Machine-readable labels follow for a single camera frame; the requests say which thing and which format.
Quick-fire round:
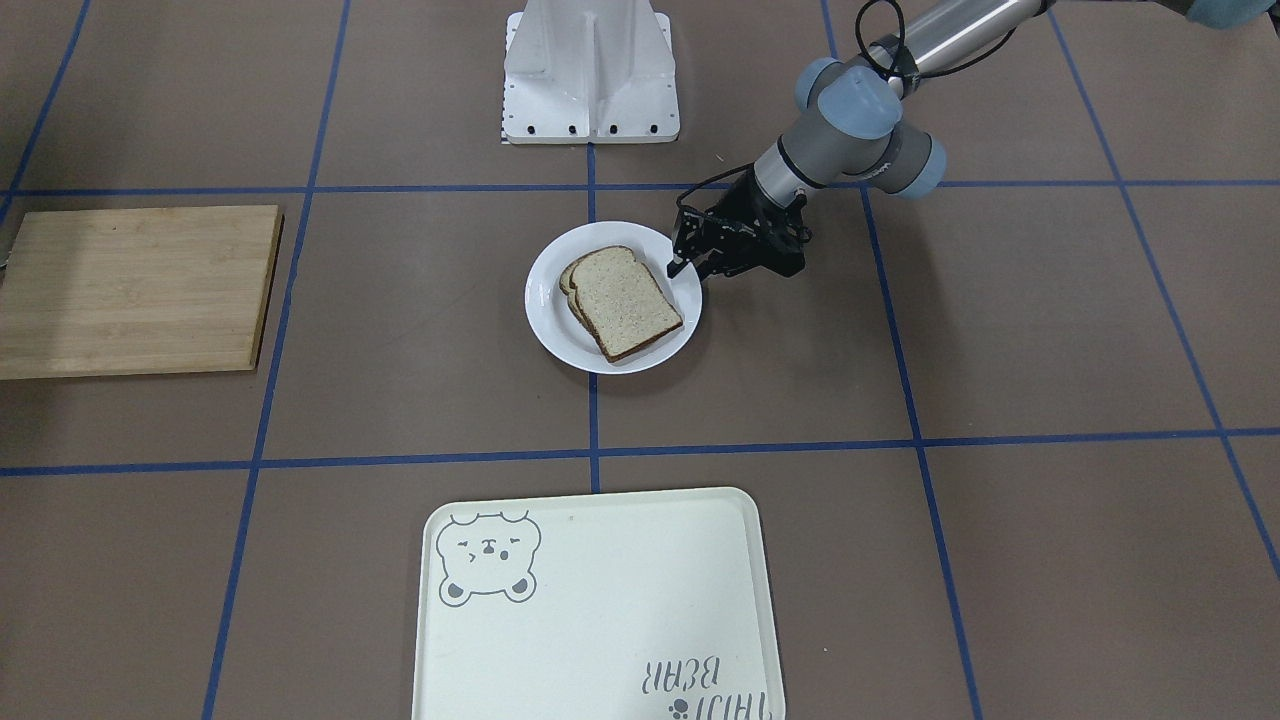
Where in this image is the wooden cutting board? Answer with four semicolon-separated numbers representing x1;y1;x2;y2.
1;205;283;380

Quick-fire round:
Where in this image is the bread slice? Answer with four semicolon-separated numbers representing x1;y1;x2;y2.
558;245;635;327
573;254;684;363

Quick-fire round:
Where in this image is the white round plate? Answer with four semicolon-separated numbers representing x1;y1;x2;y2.
524;222;704;375

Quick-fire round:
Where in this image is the bread slice under egg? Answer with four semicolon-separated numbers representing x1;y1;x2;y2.
558;245;635;327

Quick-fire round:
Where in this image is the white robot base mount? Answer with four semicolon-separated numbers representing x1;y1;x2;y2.
500;1;681;145

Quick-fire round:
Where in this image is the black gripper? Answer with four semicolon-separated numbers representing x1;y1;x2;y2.
666;172;812;282

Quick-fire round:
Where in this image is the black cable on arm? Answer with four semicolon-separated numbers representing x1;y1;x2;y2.
676;0;1011;217

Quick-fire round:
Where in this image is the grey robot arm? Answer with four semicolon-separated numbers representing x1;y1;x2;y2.
666;1;1051;281

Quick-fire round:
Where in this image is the cream bear serving tray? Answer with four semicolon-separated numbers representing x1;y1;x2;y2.
411;487;788;719

